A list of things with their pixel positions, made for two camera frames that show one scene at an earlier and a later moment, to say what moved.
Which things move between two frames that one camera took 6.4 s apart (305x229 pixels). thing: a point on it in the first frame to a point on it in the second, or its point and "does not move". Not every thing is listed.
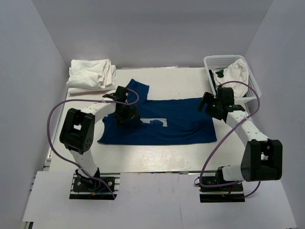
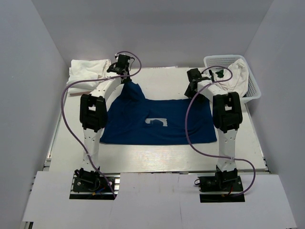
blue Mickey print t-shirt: x=173 y=122 does not move
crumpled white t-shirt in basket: x=238 y=71 does not move
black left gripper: x=132 y=114 to x=127 y=79
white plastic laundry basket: x=216 y=63 does not move
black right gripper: x=207 y=98 to x=189 y=93
